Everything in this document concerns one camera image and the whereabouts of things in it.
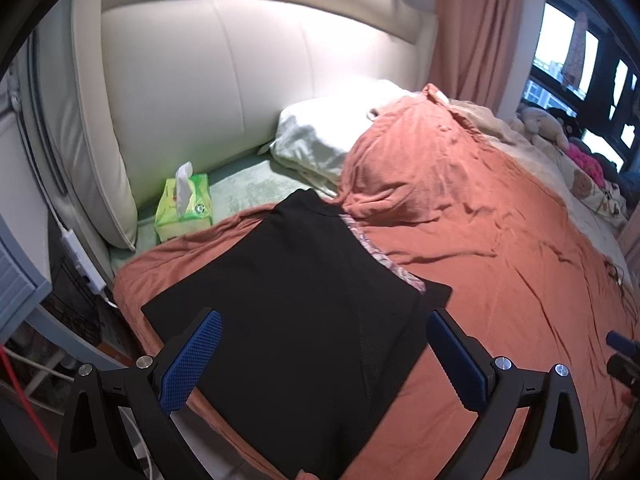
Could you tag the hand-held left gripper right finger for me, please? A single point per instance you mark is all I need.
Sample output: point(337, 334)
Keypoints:
point(457, 360)

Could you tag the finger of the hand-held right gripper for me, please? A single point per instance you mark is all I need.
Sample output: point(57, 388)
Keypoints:
point(622, 342)

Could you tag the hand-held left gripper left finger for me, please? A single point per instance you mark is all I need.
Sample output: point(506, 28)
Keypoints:
point(192, 360)

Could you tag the black shirt with floral trim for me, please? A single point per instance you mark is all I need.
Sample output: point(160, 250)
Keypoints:
point(300, 310)

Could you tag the orange blanket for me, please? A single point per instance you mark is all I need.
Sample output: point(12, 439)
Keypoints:
point(500, 260)

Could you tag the teddy bear print pillow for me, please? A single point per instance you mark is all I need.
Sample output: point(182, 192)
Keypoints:
point(600, 200)

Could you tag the green tissue pack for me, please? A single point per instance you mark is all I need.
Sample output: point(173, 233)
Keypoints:
point(190, 210)

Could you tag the white power strip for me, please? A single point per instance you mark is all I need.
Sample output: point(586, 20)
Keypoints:
point(80, 260)

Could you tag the pale green bed sheet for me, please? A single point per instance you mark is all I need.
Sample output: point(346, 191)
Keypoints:
point(245, 190)

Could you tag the pink cloth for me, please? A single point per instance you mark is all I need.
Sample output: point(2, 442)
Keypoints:
point(582, 155)

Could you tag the grey bedside cabinet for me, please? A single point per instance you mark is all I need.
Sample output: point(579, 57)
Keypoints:
point(15, 280)

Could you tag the black spotted plush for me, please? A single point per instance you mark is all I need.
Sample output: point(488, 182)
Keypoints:
point(567, 122)

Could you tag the grey plush toy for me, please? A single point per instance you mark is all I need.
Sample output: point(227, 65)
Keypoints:
point(542, 122)

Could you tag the white pillow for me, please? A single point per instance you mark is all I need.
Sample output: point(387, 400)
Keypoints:
point(320, 135)

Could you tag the cream padded headboard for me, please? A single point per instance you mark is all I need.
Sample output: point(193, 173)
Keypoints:
point(225, 85)

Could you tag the hanging patterned garment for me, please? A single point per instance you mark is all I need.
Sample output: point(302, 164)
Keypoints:
point(575, 55)

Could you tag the window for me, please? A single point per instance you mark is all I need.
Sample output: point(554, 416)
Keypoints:
point(550, 45)

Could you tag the salmon pink curtain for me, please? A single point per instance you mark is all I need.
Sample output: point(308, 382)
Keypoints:
point(475, 35)

